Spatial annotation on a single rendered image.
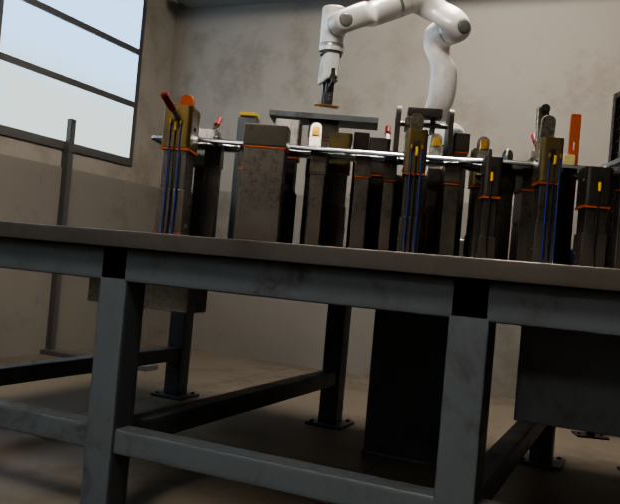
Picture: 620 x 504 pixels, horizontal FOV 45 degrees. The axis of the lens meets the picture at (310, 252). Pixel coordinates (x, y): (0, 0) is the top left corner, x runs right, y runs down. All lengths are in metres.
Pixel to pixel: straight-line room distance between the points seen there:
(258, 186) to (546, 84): 2.81
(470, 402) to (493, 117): 3.26
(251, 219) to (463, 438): 0.88
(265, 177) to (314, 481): 0.85
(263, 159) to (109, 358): 0.67
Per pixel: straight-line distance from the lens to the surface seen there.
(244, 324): 5.05
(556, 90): 4.60
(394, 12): 2.77
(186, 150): 2.08
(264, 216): 2.06
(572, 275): 1.42
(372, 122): 2.55
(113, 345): 1.86
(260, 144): 2.08
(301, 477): 1.65
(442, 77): 2.82
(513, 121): 4.59
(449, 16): 2.81
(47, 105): 4.61
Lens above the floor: 0.66
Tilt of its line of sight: 1 degrees up
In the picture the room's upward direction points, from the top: 5 degrees clockwise
